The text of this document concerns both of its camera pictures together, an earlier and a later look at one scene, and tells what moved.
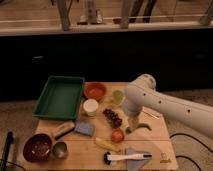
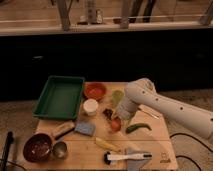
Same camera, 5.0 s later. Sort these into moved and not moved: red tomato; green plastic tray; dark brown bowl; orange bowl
Moved: red tomato
Not moved: dark brown bowl; green plastic tray; orange bowl
